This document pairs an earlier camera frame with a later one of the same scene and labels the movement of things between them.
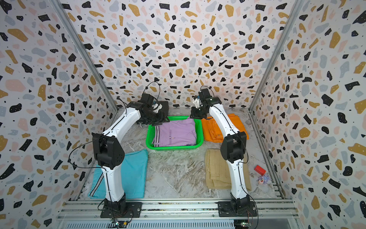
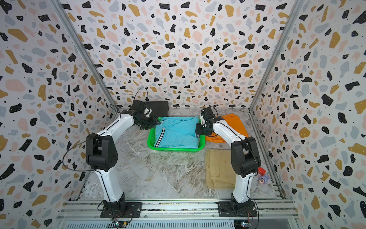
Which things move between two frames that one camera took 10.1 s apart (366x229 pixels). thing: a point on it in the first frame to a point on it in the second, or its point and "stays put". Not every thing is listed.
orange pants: x=212 y=133 stays put
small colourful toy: x=263 y=179 stays put
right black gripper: x=193 y=115 to x=197 y=130
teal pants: x=134 y=170 to x=178 y=132
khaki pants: x=217 y=172 stays put
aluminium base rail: x=89 y=211 stays put
